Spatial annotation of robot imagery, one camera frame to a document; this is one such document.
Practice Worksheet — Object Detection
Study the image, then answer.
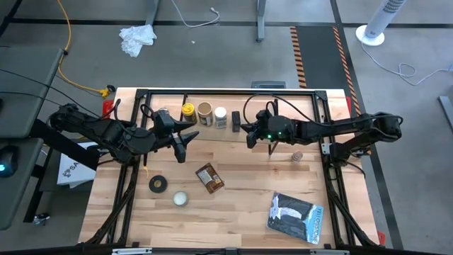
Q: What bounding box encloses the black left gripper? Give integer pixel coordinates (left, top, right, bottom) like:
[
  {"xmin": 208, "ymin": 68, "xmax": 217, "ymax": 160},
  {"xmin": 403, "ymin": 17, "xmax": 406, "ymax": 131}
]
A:
[{"xmin": 150, "ymin": 110, "xmax": 200, "ymax": 164}]

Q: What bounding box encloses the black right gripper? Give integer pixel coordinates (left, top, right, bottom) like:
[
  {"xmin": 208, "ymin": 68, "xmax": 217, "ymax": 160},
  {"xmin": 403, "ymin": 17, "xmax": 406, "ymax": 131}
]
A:
[{"xmin": 241, "ymin": 108, "xmax": 297, "ymax": 149}]

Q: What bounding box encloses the yellow-lid spice jar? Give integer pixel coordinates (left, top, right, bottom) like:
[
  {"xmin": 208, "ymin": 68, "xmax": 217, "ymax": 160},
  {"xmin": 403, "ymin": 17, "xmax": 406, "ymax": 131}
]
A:
[{"xmin": 181, "ymin": 103, "xmax": 197, "ymax": 125}]

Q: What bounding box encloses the white-lid bagel seasoning jar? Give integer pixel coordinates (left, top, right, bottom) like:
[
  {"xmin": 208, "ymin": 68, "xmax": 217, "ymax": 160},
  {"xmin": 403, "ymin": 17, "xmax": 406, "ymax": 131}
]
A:
[{"xmin": 214, "ymin": 106, "xmax": 228, "ymax": 130}]

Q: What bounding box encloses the tan-lid sesame seasoning jar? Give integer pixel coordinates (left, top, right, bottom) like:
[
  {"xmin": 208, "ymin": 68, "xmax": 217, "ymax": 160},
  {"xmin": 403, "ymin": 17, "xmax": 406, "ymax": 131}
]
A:
[{"xmin": 197, "ymin": 101, "xmax": 214, "ymax": 128}]

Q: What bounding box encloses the brown spice pouch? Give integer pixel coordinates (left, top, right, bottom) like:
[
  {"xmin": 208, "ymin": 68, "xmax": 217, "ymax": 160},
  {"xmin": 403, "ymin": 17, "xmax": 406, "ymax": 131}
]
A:
[{"xmin": 195, "ymin": 162, "xmax": 225, "ymax": 195}]

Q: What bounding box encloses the wooden shelf with black legs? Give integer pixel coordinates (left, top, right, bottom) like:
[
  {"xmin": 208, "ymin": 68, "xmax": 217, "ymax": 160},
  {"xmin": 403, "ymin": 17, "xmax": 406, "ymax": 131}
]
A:
[{"xmin": 182, "ymin": 92, "xmax": 280, "ymax": 157}]

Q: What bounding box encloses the grey device box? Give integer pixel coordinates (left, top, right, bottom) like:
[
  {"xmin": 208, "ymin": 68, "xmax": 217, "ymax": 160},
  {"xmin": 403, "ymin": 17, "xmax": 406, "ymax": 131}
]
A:
[{"xmin": 251, "ymin": 80, "xmax": 287, "ymax": 89}]

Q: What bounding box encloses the black tape roll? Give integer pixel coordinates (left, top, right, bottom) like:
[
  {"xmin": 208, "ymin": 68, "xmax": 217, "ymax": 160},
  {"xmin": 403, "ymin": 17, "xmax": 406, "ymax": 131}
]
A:
[{"xmin": 148, "ymin": 174, "xmax": 168, "ymax": 194}]

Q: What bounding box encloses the small white round container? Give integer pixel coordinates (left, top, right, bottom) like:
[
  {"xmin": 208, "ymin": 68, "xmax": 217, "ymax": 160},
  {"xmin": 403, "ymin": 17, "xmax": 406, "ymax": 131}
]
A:
[{"xmin": 173, "ymin": 191, "xmax": 190, "ymax": 208}]

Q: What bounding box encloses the black orange-striped floor mat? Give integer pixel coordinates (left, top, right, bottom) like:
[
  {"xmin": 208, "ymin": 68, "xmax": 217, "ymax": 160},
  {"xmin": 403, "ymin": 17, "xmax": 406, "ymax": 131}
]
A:
[{"xmin": 289, "ymin": 25, "xmax": 372, "ymax": 157}]

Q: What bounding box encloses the white crumpled cloth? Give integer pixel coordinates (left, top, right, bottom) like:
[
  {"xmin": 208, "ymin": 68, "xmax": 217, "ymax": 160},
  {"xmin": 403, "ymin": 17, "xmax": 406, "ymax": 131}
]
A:
[{"xmin": 118, "ymin": 23, "xmax": 158, "ymax": 59}]

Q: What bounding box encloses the grey desk leg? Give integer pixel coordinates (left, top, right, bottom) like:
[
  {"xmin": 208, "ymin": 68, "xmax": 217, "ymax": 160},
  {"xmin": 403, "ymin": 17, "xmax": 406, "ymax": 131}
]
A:
[
  {"xmin": 144, "ymin": 0, "xmax": 161, "ymax": 27},
  {"xmin": 256, "ymin": 0, "xmax": 268, "ymax": 43}
]

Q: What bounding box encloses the white printed box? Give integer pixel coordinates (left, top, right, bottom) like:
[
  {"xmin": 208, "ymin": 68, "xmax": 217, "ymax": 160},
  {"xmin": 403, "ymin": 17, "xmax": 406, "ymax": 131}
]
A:
[{"xmin": 56, "ymin": 141, "xmax": 104, "ymax": 189}]

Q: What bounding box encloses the black desk support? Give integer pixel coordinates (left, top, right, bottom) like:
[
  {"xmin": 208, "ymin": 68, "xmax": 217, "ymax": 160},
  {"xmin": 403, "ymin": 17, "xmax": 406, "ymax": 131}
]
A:
[{"xmin": 23, "ymin": 118, "xmax": 101, "ymax": 224}]

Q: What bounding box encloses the grey desk top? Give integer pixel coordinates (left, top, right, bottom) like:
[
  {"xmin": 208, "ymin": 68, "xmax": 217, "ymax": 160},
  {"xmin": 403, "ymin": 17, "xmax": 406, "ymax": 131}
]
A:
[
  {"xmin": 0, "ymin": 137, "xmax": 45, "ymax": 231},
  {"xmin": 0, "ymin": 45, "xmax": 64, "ymax": 140}
]

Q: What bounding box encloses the metal caster wheel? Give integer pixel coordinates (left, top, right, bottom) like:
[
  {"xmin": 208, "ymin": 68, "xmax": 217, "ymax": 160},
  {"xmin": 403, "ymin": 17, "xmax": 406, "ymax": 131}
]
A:
[{"xmin": 32, "ymin": 212, "xmax": 52, "ymax": 227}]

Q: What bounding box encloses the white tower fan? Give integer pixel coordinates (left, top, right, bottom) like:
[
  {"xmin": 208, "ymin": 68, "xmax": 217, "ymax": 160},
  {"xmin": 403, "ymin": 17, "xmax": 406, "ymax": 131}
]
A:
[{"xmin": 355, "ymin": 0, "xmax": 408, "ymax": 47}]

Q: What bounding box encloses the black computer mouse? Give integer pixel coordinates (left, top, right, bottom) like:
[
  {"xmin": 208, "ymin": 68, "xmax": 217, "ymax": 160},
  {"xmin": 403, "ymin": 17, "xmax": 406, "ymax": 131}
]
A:
[{"xmin": 0, "ymin": 144, "xmax": 19, "ymax": 179}]

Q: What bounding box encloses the grey metal bar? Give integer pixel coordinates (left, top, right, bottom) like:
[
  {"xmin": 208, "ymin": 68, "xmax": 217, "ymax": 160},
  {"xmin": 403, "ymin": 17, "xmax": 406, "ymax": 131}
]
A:
[{"xmin": 437, "ymin": 95, "xmax": 453, "ymax": 132}]

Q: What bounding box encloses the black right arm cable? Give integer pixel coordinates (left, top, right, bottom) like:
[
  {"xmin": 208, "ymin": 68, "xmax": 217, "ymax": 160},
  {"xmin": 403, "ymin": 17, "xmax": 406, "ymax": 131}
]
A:
[{"xmin": 243, "ymin": 92, "xmax": 320, "ymax": 125}]

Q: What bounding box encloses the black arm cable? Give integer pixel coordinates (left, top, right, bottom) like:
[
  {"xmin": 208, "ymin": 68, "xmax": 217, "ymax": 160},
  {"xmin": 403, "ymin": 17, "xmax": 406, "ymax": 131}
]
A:
[
  {"xmin": 243, "ymin": 92, "xmax": 320, "ymax": 125},
  {"xmin": 139, "ymin": 102, "xmax": 157, "ymax": 123}
]

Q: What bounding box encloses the black aluminium rig frame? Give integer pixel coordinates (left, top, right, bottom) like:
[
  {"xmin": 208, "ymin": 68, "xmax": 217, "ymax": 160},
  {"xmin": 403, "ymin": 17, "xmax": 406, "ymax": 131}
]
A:
[{"xmin": 84, "ymin": 87, "xmax": 379, "ymax": 249}]

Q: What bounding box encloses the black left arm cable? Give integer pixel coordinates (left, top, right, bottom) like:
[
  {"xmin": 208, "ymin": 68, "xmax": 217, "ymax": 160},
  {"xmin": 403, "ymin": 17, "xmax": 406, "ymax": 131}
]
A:
[{"xmin": 139, "ymin": 102, "xmax": 157, "ymax": 123}]

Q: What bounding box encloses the white floor cable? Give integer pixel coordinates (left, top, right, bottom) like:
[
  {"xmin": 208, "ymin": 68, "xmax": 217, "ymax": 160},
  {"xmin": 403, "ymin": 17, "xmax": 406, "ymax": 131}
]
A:
[{"xmin": 171, "ymin": 0, "xmax": 221, "ymax": 28}]

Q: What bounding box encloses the silver mounting bracket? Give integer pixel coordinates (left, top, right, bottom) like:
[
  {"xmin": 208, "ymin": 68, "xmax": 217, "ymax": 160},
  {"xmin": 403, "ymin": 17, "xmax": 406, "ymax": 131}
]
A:
[
  {"xmin": 309, "ymin": 249, "xmax": 351, "ymax": 255},
  {"xmin": 111, "ymin": 247, "xmax": 154, "ymax": 255}
]

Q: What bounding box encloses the white fan cable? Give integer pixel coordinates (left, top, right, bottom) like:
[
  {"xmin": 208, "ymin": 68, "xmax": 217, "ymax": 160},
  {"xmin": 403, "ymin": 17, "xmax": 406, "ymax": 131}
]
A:
[{"xmin": 360, "ymin": 42, "xmax": 453, "ymax": 86}]

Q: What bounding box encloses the black desk cable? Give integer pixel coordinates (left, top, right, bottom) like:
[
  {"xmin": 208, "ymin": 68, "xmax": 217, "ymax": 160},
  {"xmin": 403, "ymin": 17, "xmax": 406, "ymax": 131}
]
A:
[
  {"xmin": 0, "ymin": 67, "xmax": 95, "ymax": 116},
  {"xmin": 0, "ymin": 91, "xmax": 64, "ymax": 109}
]

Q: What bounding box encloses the yellow extension cable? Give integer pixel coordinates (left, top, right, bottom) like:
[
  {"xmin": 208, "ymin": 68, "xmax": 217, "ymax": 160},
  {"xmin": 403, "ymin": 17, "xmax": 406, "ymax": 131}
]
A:
[{"xmin": 55, "ymin": 0, "xmax": 116, "ymax": 99}]

